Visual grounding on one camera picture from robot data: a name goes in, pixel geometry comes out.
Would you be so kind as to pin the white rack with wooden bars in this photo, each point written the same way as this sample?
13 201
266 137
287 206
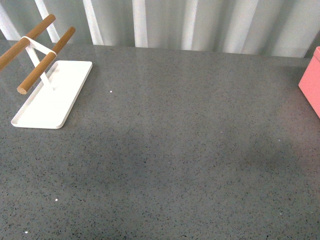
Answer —
61 81

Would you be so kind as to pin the pink box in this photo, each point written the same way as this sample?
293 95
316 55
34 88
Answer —
310 82

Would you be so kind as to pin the white curtain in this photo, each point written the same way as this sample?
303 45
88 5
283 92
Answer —
287 28

